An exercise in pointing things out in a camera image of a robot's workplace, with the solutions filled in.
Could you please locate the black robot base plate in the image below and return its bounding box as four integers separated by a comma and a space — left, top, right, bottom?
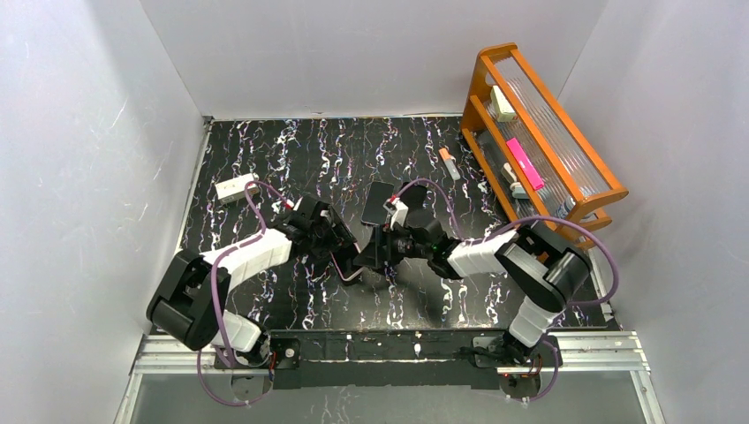
233, 329, 554, 398

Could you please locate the orange grey marker pen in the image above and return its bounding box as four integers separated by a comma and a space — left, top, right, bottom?
439, 148, 461, 181

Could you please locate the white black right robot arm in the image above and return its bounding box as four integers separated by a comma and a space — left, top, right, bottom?
353, 218, 592, 353

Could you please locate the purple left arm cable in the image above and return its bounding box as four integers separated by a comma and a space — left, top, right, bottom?
195, 179, 294, 408

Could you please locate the orange wooden shelf rack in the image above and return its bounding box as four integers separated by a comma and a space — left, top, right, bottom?
460, 43, 629, 231

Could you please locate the black screen smartphone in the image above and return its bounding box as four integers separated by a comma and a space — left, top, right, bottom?
360, 181, 394, 226

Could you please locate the pink cased smartphone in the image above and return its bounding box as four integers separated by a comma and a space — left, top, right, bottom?
331, 242, 363, 286

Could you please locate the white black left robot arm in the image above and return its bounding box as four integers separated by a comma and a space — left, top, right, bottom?
146, 196, 359, 353

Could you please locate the cream white box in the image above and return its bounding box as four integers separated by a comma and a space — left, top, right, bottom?
487, 85, 518, 123

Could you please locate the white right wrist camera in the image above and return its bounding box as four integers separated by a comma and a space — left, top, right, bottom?
383, 197, 409, 231

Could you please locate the white grey small device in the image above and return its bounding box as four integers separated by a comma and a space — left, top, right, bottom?
501, 163, 529, 200

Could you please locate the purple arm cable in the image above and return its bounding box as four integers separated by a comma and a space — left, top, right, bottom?
195, 179, 294, 408
395, 178, 620, 404

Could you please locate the pink flat box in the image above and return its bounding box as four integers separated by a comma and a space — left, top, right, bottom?
506, 138, 545, 191

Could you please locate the white red small box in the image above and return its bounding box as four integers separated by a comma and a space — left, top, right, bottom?
215, 173, 258, 205

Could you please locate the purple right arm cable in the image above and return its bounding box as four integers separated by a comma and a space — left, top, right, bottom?
395, 178, 620, 404

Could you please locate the black phone case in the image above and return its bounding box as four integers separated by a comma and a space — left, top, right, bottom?
399, 184, 428, 224

